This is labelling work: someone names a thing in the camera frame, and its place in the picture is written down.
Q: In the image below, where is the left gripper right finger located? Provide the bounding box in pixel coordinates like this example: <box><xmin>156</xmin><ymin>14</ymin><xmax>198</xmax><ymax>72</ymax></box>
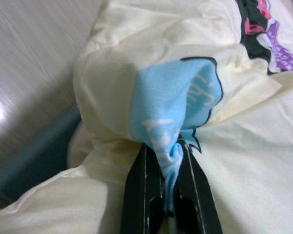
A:
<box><xmin>177</xmin><ymin>136</ymin><xmax>224</xmax><ymax>234</ymax></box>

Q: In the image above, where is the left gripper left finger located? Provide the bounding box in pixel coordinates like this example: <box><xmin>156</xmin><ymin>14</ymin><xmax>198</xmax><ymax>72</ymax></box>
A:
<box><xmin>119</xmin><ymin>142</ymin><xmax>167</xmax><ymax>234</ymax></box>

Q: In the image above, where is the cream cartoon print duvet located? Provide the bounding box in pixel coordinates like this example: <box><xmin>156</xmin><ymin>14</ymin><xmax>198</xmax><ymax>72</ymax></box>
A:
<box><xmin>0</xmin><ymin>0</ymin><xmax>293</xmax><ymax>234</ymax></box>

